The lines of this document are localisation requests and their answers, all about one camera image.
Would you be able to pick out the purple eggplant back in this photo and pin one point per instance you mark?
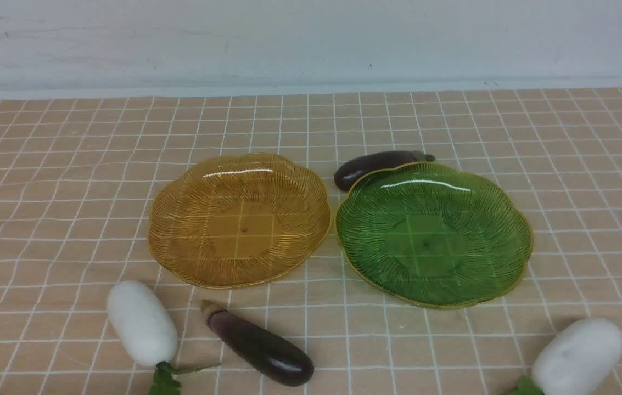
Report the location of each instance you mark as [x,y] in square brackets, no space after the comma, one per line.
[351,171]

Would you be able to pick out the purple eggplant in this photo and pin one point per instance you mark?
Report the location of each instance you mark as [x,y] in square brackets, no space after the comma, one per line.
[270,354]
[351,171]

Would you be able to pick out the purple eggplant front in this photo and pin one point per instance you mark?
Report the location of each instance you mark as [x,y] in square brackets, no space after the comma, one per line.
[270,354]

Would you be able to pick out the white radish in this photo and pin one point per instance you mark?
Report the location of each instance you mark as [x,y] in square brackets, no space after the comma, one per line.
[576,361]
[148,334]

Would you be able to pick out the amber ribbed plastic plate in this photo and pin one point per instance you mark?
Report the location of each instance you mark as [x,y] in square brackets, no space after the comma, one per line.
[238,221]

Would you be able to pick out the green ribbed plastic plate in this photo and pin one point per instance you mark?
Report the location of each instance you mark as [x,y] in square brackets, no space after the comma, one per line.
[433,236]

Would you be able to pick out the beige checkered tablecloth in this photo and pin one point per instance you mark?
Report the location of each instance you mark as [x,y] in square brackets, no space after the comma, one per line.
[77,177]

